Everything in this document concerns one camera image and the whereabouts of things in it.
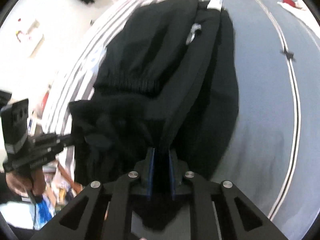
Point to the person left hand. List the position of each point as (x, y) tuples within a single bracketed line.
[(20, 184)]

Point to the black clothes pile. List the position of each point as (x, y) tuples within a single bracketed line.
[(168, 84)]

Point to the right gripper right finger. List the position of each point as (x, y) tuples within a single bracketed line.
[(218, 210)]

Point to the white red garment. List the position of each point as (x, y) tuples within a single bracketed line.
[(295, 4)]

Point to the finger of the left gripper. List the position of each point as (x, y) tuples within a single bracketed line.
[(51, 137), (51, 146)]

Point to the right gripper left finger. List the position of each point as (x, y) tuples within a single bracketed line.
[(99, 211)]

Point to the striped star bed sheet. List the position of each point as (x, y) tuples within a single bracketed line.
[(273, 155)]

